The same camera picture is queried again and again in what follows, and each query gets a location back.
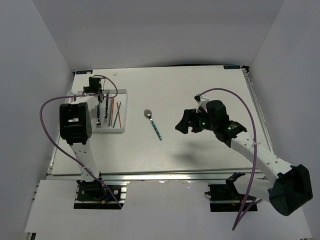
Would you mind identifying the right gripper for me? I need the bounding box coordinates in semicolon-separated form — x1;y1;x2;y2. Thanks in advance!
175;107;217;135

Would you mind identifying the black handled fork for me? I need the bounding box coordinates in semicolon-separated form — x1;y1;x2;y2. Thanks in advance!
103;93;110;126

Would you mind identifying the teal chopstick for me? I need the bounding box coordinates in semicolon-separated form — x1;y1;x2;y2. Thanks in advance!
107;100;113;127
112;108;119;128

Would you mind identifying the teal handled fork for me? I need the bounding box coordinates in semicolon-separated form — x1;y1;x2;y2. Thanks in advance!
96;105;102;129

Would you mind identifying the teal handled spoon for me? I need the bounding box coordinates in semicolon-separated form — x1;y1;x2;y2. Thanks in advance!
143;109;163;141

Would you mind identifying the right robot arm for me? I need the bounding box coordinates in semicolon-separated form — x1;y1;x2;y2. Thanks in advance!
175;100;313;216

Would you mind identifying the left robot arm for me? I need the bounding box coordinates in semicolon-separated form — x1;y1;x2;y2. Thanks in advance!
59;77;103;183

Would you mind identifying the white divided plastic tray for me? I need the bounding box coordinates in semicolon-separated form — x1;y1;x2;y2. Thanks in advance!
65;88;129;134

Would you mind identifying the left blue table label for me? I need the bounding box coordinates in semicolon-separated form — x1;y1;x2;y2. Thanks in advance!
75;70;93;75

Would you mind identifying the blue table label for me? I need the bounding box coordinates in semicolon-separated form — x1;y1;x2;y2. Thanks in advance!
223;65;241;70
75;70;93;75

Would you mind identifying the right blue table label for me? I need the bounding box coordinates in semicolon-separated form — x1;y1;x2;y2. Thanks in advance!
223;65;241;70

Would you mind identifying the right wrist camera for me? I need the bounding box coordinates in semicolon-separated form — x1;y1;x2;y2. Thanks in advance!
194;94;210;113

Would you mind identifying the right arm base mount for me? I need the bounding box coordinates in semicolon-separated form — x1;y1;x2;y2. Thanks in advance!
204;182;244;213

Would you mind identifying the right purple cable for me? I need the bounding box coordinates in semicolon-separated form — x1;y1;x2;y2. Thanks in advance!
198;87;263;231

